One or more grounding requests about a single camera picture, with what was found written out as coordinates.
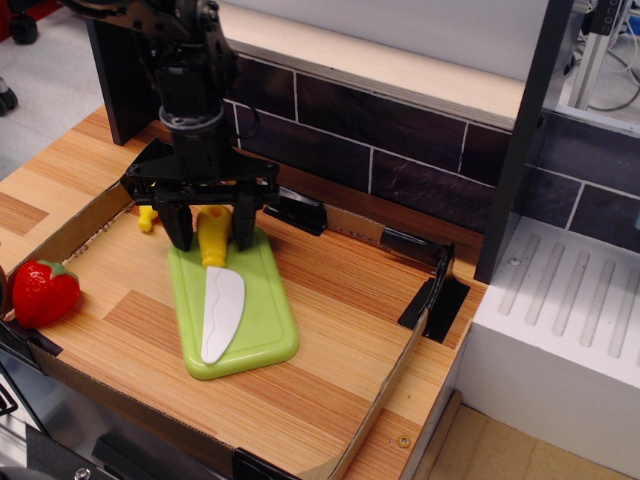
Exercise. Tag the green plastic cutting board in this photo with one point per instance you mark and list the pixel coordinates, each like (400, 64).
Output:
(267, 332)

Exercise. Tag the aluminium frame with cables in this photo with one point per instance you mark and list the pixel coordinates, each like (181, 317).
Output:
(602, 87)

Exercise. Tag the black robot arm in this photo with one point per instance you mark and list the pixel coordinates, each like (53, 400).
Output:
(183, 49)

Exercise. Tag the yellow toy banana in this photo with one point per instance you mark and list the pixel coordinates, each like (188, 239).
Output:
(147, 218)

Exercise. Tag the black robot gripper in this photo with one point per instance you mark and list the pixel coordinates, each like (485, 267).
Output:
(199, 166)

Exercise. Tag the brass screw in table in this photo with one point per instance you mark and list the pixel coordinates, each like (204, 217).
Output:
(403, 441)

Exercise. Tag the yellow handled white toy knife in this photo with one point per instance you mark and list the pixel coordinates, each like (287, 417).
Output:
(224, 290)

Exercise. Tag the black caster wheel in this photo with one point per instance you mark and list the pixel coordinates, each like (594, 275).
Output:
(8, 99)

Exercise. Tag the white toy sink drainboard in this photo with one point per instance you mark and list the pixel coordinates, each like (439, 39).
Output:
(553, 349)

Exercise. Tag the cardboard fence with black tape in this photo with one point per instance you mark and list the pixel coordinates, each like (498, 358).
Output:
(358, 381)

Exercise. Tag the red toy strawberry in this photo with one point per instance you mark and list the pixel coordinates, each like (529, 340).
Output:
(43, 291)

